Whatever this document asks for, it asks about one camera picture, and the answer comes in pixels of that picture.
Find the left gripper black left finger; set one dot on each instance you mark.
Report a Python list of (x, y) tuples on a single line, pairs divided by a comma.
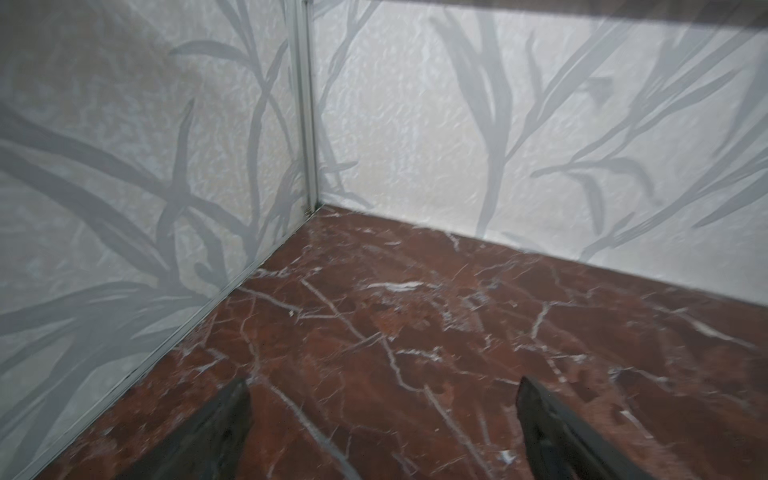
[(208, 445)]

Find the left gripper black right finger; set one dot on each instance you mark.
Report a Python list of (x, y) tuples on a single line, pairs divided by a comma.
[(559, 444)]

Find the aluminium corner post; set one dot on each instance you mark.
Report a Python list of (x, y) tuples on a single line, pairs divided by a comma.
[(297, 14)]

